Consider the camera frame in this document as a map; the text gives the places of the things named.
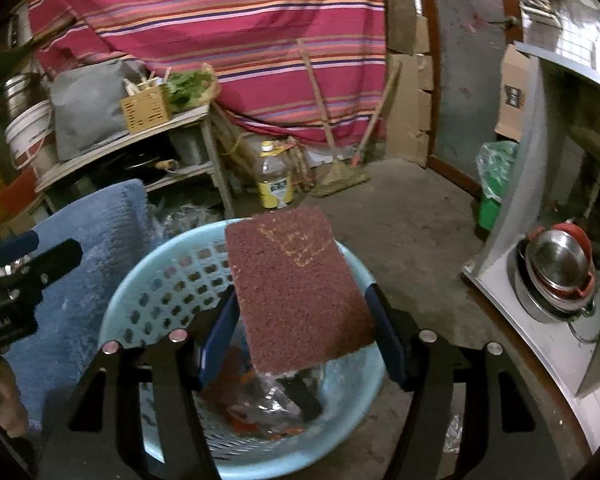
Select red-brown scouring pad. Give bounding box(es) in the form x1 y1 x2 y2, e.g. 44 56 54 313
224 205 379 377

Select steel pot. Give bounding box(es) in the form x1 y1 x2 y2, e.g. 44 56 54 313
0 74 43 112

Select low wooden shelf table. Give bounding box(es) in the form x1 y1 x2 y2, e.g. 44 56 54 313
34 104 237 221

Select white plastic bucket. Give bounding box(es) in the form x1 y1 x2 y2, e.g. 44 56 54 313
4 99 60 173

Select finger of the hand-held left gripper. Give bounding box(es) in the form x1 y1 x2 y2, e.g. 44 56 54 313
10 239 84 293
0 231 42 268

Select yellow cooking oil bottle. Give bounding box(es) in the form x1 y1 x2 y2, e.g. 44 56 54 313
256 140 297 210

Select light blue plastic basket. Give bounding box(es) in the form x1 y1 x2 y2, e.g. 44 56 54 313
97 219 387 467

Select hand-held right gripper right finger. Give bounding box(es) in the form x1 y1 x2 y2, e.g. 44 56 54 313
364 284 567 480

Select green bin with plastic bag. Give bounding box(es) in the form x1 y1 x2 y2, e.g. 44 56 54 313
474 139 522 232

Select person's left hand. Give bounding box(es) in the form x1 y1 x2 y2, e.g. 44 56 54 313
0 352 29 438

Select pink striped cloth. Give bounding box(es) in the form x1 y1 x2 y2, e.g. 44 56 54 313
21 0 390 150

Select clear plastic wrap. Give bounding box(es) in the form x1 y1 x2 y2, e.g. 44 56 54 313
442 414 467 463

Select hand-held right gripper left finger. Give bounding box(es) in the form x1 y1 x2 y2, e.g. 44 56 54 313
37 284 242 480

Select yellow slotted basket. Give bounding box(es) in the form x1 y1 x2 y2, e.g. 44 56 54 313
119 67 175 135

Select printed cardboard box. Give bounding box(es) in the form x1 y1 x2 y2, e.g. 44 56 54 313
494 44 532 142

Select bunch of leafy greens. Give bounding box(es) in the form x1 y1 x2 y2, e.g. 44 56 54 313
161 62 221 113

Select stacked steel pots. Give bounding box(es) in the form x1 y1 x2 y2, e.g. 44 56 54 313
511 221 600 322

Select blue fuzzy mat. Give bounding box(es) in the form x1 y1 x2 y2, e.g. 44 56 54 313
2 179 156 433

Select stack of cardboard boxes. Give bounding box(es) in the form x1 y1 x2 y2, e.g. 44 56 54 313
382 0 437 170

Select stainless steel cabinet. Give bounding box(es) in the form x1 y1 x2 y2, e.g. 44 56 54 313
461 40 600 453

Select wooden handle broom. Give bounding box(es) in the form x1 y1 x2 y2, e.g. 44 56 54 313
296 39 372 198

